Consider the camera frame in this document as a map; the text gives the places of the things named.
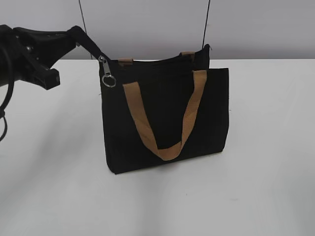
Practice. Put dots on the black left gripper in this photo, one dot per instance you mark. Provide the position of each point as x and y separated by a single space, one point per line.
47 47

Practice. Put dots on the silver zipper pull with ring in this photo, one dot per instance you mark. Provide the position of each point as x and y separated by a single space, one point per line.
107 79

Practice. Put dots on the black tote bag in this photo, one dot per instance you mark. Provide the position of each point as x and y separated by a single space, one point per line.
166 88

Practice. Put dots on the tan front bag handle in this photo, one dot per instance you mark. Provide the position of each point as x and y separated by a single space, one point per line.
137 111

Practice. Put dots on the tan bag handle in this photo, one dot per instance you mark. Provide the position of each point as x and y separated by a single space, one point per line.
137 111
129 61

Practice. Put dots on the tan rear bag handle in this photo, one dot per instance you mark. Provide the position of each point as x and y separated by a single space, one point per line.
129 61

